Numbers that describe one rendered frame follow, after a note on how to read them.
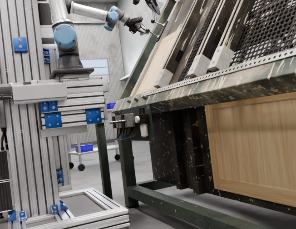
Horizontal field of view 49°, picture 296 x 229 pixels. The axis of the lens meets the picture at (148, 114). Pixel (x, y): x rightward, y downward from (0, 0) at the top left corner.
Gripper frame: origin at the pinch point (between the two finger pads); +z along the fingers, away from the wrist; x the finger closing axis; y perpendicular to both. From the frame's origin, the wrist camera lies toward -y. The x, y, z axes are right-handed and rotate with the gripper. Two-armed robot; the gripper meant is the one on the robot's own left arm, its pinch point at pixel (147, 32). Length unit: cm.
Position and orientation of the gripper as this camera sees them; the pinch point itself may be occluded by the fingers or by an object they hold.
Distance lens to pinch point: 279.7
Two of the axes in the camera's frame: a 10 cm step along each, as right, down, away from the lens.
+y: -5.5, 3.6, 7.5
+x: -2.3, 8.0, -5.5
